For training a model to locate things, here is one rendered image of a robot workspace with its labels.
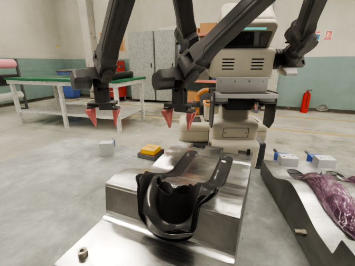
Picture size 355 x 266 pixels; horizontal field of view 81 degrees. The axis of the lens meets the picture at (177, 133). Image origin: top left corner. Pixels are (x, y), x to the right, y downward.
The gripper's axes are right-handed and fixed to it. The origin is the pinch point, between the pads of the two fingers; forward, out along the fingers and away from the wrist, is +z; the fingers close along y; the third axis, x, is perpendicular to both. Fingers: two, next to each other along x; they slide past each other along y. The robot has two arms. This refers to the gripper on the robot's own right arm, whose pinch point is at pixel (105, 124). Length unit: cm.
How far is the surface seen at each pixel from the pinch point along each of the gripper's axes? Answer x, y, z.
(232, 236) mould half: -56, 34, 2
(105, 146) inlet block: -3.0, 0.0, 8.6
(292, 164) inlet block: -27, 63, 6
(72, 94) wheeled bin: 645, -282, 85
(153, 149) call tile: -5.9, 19.1, 8.7
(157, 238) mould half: -52, 22, 6
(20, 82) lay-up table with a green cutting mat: 328, -237, 14
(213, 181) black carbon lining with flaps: -37, 35, 4
